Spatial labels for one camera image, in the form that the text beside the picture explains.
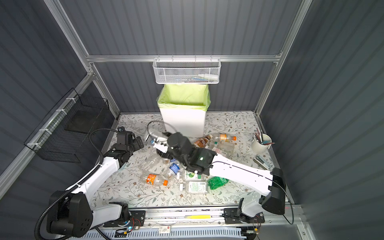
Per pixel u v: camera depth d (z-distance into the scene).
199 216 0.74
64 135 0.72
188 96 1.02
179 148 0.44
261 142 0.92
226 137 1.00
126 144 0.65
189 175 0.84
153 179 0.82
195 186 0.81
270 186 0.40
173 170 0.85
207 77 0.94
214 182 0.82
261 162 0.91
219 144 0.99
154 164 0.89
